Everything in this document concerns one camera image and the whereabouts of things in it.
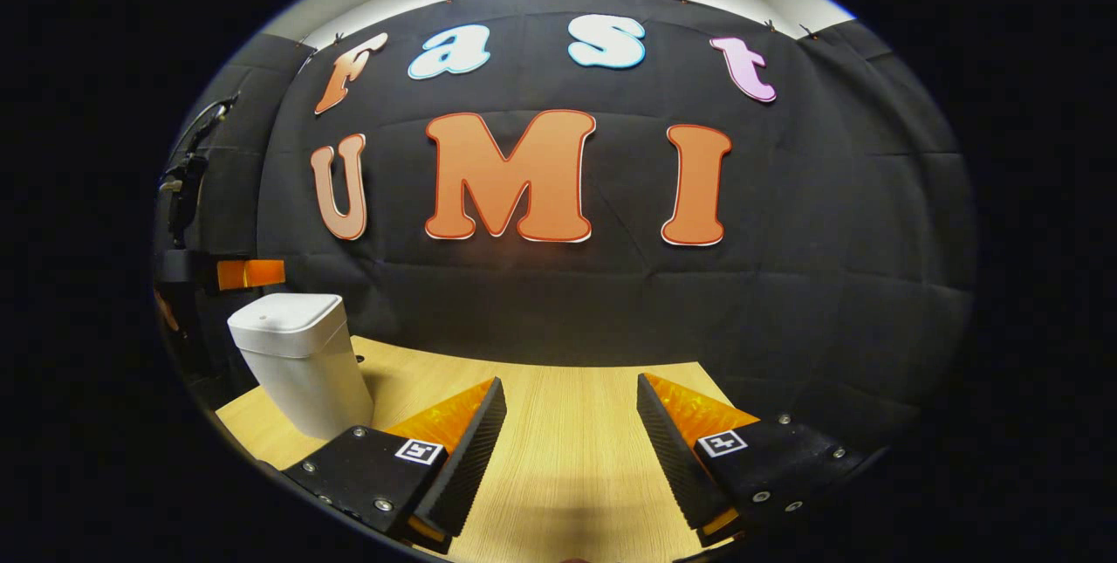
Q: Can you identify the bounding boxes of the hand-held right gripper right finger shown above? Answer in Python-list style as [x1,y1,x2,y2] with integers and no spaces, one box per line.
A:
[636,373,887,546]

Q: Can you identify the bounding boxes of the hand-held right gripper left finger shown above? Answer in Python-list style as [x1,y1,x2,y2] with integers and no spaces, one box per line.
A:
[284,377,508,555]

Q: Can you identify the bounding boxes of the white desktop garbage bin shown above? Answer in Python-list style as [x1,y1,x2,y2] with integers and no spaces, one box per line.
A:
[227,292,374,442]

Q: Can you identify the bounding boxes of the wooden desktop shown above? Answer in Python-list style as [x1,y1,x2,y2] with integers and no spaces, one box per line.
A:
[215,335,751,563]

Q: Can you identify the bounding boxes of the black backdrop cloth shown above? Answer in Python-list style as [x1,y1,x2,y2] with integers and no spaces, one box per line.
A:
[155,0,978,450]

